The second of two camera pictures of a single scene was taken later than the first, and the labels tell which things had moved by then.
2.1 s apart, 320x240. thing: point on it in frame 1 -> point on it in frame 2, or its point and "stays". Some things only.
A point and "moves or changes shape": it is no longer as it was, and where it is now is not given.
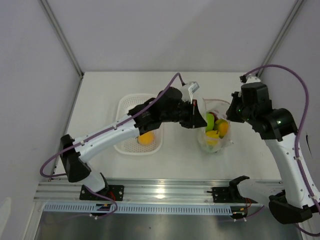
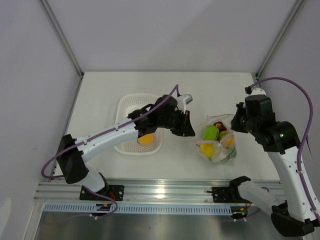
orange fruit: (147, 139) stays
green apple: (210, 121) -> (211, 132)
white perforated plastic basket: (125, 103) stays
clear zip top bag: (214, 136) moves or changes shape
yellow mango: (221, 126) -> (227, 140)
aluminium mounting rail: (144, 191) stays
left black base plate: (115, 192) stays
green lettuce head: (212, 149) -> (226, 156)
